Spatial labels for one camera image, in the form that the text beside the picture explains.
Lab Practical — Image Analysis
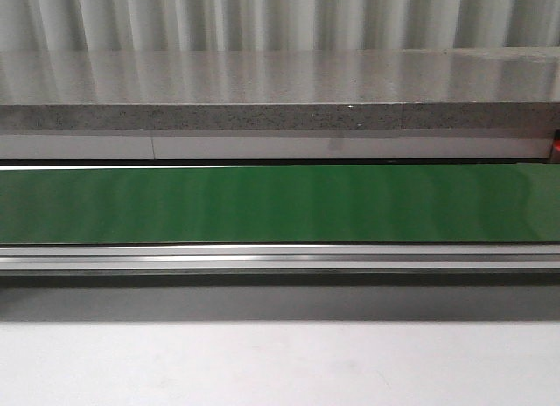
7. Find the green conveyor belt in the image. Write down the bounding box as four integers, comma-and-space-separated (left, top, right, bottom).
1, 163, 559, 245

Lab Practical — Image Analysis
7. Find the grey speckled stone counter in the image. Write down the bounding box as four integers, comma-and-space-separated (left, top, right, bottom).
0, 46, 560, 162

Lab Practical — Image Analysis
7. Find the red object at edge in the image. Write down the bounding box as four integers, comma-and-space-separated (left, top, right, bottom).
550, 129, 560, 164

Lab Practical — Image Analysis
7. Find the white pleated curtain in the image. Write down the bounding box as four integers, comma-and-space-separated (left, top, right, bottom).
1, 0, 559, 51

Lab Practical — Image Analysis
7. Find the aluminium conveyor frame rail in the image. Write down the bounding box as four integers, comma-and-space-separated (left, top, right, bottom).
1, 243, 559, 275

